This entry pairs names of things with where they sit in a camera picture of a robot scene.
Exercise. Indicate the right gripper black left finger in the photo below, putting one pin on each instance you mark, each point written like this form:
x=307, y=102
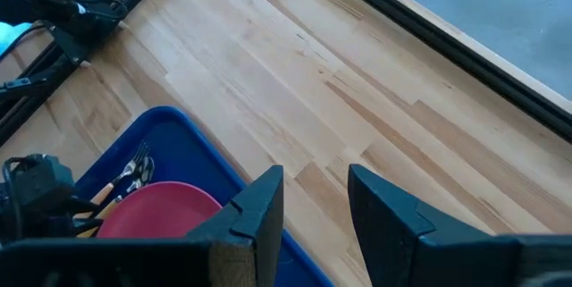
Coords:
x=250, y=233

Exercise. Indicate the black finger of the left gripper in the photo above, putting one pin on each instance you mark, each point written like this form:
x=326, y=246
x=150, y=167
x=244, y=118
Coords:
x=82, y=206
x=87, y=225

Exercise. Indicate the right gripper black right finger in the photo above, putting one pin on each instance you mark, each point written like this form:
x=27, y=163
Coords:
x=393, y=242

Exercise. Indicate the pink round plate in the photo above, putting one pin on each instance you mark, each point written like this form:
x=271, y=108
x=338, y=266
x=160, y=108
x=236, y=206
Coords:
x=161, y=211

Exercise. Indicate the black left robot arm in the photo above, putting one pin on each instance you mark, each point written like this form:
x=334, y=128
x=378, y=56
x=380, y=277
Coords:
x=58, y=5

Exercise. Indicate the blue plastic tray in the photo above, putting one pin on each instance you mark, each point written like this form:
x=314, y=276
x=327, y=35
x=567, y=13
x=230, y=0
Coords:
x=187, y=153

